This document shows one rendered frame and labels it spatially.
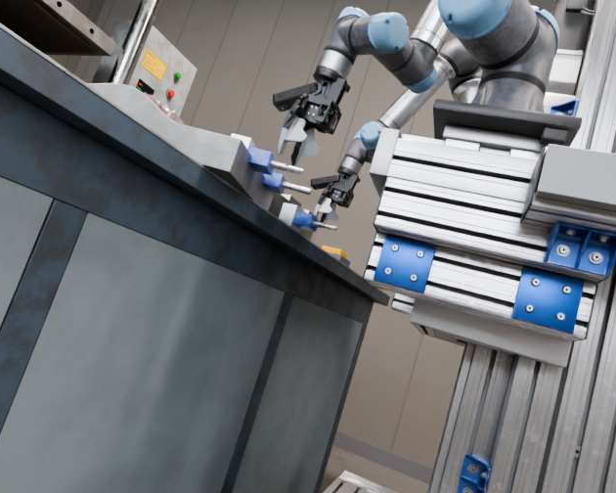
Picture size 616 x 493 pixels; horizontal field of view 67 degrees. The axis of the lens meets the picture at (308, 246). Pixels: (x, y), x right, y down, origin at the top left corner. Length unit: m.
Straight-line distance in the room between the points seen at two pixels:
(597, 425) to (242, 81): 3.18
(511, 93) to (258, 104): 2.75
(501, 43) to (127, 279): 0.71
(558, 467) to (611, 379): 0.18
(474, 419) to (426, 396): 1.76
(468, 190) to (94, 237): 0.58
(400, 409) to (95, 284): 2.27
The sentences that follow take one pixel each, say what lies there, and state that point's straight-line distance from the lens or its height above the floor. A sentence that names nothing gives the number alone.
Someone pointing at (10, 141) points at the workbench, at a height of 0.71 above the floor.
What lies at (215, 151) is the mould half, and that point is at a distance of 0.74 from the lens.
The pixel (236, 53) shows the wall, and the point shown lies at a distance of 3.83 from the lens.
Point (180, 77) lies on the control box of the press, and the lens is 2.02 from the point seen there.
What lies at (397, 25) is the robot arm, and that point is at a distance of 1.04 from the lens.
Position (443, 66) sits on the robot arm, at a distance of 1.60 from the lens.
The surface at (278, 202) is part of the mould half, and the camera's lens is 1.06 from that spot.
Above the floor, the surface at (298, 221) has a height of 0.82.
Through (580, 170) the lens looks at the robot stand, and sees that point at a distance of 0.71.
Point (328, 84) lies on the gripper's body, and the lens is 1.09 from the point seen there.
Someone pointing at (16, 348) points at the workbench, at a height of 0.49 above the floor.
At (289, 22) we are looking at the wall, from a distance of 3.81.
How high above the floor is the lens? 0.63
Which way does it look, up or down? 9 degrees up
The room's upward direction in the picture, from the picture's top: 18 degrees clockwise
